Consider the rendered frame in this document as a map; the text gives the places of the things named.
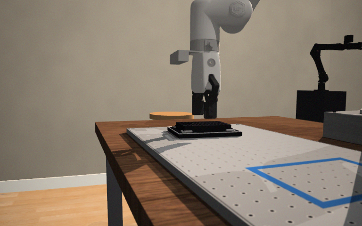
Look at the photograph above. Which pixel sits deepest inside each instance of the blue tape outline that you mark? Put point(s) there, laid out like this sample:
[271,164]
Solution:
[317,202]

